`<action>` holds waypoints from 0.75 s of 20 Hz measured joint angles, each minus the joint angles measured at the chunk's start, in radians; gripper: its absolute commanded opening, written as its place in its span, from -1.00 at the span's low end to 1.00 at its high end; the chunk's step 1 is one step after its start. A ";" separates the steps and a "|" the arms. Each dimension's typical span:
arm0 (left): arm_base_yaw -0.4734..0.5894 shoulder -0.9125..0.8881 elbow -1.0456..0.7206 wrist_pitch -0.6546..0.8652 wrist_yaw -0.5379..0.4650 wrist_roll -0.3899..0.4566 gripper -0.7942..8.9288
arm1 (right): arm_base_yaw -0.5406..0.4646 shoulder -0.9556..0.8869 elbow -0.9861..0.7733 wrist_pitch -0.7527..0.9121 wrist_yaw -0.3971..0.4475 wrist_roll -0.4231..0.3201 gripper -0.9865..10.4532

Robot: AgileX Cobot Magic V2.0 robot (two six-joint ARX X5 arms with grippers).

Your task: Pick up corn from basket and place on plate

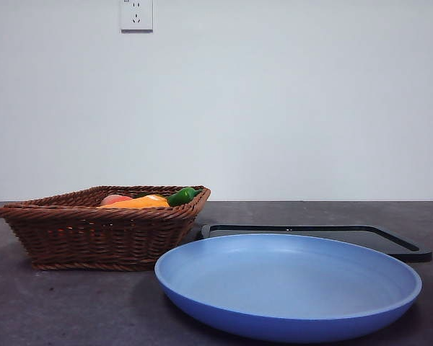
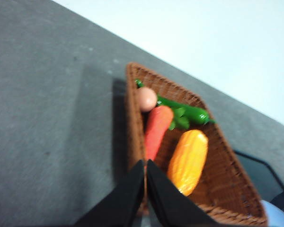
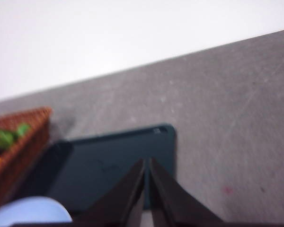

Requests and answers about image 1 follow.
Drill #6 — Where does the orange-yellow corn cob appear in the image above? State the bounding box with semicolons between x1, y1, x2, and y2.
97;194;170;210

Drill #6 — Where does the blue round plate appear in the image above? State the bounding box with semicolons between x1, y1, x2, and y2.
154;233;423;344

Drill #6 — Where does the brown wicker basket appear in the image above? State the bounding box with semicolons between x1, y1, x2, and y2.
0;185;211;272

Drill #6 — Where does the green pepper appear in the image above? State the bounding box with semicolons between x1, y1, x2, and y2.
166;187;204;207

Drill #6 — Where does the red-orange tomato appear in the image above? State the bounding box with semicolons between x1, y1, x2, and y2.
100;194;134;207

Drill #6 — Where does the black rectangular tray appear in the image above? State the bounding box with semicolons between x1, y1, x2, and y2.
196;223;433;263

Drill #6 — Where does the white wall socket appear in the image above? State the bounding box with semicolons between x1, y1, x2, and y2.
120;0;154;34

